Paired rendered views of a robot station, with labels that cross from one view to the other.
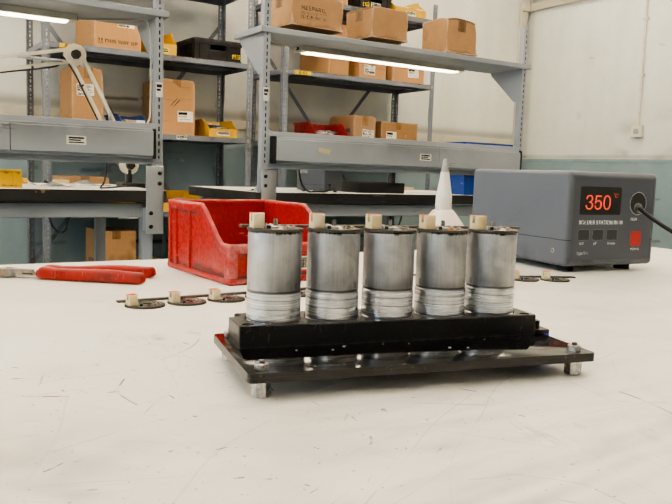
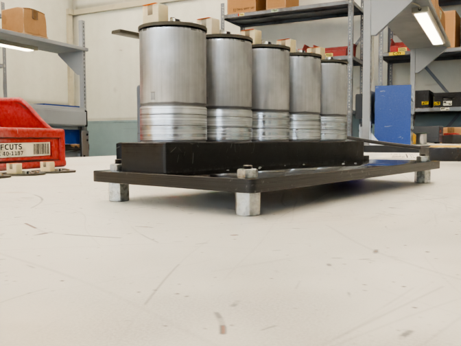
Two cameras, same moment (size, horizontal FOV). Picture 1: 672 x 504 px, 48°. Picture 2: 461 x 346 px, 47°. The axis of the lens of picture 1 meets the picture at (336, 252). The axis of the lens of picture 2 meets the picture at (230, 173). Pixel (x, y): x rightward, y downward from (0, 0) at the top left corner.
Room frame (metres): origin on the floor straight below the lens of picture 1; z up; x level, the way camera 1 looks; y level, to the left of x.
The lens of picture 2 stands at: (0.15, 0.11, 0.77)
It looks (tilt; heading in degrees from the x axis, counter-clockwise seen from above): 4 degrees down; 329
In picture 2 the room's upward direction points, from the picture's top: straight up
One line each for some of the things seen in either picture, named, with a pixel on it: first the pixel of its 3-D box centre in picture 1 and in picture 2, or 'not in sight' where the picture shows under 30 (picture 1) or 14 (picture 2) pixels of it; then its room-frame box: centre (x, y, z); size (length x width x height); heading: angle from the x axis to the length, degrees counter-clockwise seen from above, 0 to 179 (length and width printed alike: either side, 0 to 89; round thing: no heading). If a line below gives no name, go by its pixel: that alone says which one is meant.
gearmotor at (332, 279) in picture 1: (332, 280); (222, 101); (0.34, 0.00, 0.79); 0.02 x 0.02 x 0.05
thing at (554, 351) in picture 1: (400, 354); (296, 176); (0.34, -0.03, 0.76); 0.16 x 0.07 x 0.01; 110
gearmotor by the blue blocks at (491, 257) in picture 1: (489, 277); (323, 109); (0.37, -0.08, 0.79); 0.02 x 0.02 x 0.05
